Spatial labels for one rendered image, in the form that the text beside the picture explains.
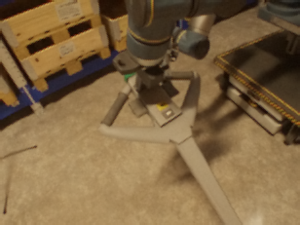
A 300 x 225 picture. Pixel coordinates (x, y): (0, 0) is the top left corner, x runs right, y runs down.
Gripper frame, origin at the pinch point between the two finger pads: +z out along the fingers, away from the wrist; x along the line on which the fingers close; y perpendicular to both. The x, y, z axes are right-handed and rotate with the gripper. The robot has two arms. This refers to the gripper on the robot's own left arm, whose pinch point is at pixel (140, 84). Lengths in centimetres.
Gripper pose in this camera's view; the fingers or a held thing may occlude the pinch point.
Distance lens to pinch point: 72.3
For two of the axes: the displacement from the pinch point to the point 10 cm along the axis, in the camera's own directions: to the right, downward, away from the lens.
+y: 8.1, -4.8, 3.4
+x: -5.8, -7.7, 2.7
